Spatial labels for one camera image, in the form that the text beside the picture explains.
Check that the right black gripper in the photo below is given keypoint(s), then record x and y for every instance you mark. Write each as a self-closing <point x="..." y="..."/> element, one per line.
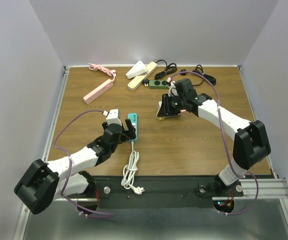
<point x="165" y="108"/>

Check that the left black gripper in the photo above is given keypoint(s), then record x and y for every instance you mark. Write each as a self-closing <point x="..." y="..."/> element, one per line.
<point x="131" y="131"/>

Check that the teal triangular power strip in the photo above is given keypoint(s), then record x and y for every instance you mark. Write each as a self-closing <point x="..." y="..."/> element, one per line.
<point x="170" y="117"/>

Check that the teal rectangular power strip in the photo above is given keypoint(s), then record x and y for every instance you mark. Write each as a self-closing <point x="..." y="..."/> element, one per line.
<point x="134" y="120"/>

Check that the white cube adapter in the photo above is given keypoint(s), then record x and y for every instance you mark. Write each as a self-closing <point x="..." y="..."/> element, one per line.
<point x="158" y="106"/>

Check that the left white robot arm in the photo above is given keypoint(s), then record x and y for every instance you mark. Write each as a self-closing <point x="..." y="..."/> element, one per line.
<point x="43" y="182"/>

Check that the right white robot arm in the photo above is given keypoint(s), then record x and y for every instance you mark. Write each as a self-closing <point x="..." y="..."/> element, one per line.
<point x="251" y="143"/>

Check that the green power strip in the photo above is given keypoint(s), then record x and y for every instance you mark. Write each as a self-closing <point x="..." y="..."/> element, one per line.
<point x="158" y="84"/>

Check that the beige power strip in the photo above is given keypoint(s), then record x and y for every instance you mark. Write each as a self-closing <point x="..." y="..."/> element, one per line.
<point x="137" y="81"/>

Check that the pink power strip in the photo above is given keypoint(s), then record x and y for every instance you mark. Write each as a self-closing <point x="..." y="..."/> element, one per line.
<point x="98" y="91"/>

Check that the white triangular power strip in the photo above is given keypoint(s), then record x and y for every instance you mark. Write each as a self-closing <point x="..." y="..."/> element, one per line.
<point x="138" y="69"/>

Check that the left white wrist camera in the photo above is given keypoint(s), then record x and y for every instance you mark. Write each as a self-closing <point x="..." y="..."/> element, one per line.
<point x="113" y="116"/>

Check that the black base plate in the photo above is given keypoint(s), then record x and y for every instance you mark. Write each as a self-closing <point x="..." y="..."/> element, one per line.
<point x="159" y="192"/>

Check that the left aluminium rail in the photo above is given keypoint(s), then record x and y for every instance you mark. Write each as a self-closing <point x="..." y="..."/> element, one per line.
<point x="25" y="212"/>

